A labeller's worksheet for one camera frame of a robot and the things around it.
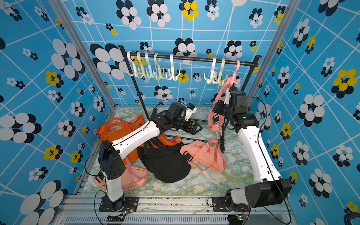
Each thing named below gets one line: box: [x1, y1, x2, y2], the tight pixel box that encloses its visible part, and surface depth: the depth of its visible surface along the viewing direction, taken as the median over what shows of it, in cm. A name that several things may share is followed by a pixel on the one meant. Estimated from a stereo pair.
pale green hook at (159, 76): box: [152, 52, 166, 82], surface depth 71 cm
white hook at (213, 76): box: [203, 57, 218, 85], surface depth 68 cm
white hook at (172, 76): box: [165, 54, 180, 81], surface depth 69 cm
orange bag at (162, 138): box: [157, 133, 183, 146], surface depth 91 cm
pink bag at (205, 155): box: [179, 139, 227, 173], surface depth 88 cm
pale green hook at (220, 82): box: [214, 58, 228, 86], surface depth 67 cm
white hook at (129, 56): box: [126, 51, 136, 77], surface depth 67 cm
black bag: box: [136, 135, 191, 184], surface depth 87 cm
